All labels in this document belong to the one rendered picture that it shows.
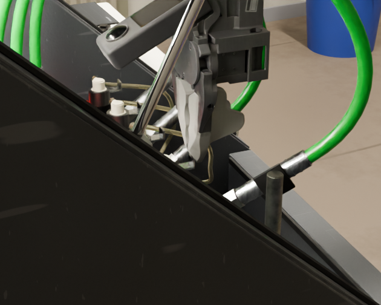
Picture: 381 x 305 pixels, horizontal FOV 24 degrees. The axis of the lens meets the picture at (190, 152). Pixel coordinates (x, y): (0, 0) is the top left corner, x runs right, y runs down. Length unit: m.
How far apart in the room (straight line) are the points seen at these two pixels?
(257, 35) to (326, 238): 0.35
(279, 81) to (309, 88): 0.16
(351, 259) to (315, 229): 0.08
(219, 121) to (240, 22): 0.11
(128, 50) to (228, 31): 0.11
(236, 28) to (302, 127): 2.83
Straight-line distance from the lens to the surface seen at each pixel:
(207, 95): 0.88
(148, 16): 0.88
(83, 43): 1.21
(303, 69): 4.35
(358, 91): 0.83
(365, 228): 3.04
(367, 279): 1.08
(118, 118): 1.08
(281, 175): 0.83
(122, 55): 0.86
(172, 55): 0.54
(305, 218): 1.19
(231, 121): 0.94
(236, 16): 0.90
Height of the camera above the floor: 1.56
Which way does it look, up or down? 27 degrees down
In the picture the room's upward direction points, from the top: straight up
